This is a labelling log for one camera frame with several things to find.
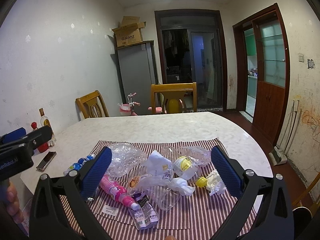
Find large clear plastic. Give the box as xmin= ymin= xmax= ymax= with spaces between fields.
xmin=106 ymin=142 xmax=148 ymax=178

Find black gold trash bin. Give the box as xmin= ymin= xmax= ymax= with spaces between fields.
xmin=292 ymin=206 xmax=312 ymax=239

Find person's left hand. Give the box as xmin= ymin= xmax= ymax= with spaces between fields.
xmin=7 ymin=181 xmax=24 ymax=224

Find red liquor bottle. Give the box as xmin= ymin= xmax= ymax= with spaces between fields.
xmin=31 ymin=122 xmax=49 ymax=153

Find black smartphone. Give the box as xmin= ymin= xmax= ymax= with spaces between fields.
xmin=36 ymin=151 xmax=56 ymax=172

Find wooden chair by bin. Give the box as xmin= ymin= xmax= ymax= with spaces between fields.
xmin=292 ymin=173 xmax=320 ymax=217

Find clear liquor bottle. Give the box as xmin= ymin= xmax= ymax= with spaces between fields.
xmin=39 ymin=108 xmax=56 ymax=148

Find blue white drink bottle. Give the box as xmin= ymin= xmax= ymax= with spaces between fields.
xmin=63 ymin=155 xmax=95 ymax=176

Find crumpled white tissue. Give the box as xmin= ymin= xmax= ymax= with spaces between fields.
xmin=168 ymin=177 xmax=195 ymax=196
xmin=206 ymin=170 xmax=226 ymax=196

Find white dustpan with broom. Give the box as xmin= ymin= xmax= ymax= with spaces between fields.
xmin=268 ymin=99 xmax=300 ymax=166

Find pink drink bottle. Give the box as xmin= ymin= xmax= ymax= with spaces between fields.
xmin=99 ymin=174 xmax=140 ymax=211

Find yellow bottle cap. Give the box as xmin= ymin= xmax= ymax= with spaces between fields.
xmin=196 ymin=177 xmax=208 ymax=188

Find clear plastic bag right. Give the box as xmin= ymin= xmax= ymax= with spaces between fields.
xmin=160 ymin=146 xmax=211 ymax=167

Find wooden chair left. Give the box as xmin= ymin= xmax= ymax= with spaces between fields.
xmin=75 ymin=90 xmax=109 ymax=119

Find purple clear snack pouch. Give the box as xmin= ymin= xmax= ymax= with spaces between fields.
xmin=129 ymin=192 xmax=159 ymax=231

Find red striped cloth mat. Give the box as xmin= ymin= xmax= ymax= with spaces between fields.
xmin=60 ymin=139 xmax=237 ymax=239

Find clear plastic tray wrapper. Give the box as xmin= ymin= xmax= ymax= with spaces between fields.
xmin=127 ymin=173 xmax=180 ymax=211

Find white paper wrapper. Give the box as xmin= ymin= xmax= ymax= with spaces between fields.
xmin=143 ymin=150 xmax=173 ymax=180

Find pink child's tricycle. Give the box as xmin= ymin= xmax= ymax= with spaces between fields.
xmin=118 ymin=93 xmax=168 ymax=116

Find brown kitchen sliding door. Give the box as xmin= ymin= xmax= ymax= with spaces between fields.
xmin=252 ymin=3 xmax=290 ymax=145

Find grey refrigerator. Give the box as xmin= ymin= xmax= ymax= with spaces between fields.
xmin=117 ymin=40 xmax=159 ymax=115

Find wooden chair centre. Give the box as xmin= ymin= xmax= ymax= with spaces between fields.
xmin=151 ymin=82 xmax=197 ymax=114

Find Galanz cardboard box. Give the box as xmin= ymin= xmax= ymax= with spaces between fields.
xmin=112 ymin=16 xmax=146 ymax=48

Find paper notice on wall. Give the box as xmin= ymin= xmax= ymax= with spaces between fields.
xmin=307 ymin=59 xmax=315 ymax=69

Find white wall switch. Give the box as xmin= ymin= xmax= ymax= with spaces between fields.
xmin=298 ymin=54 xmax=304 ymax=62

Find dark brown door frame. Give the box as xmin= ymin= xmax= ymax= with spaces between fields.
xmin=155 ymin=9 xmax=227 ymax=111

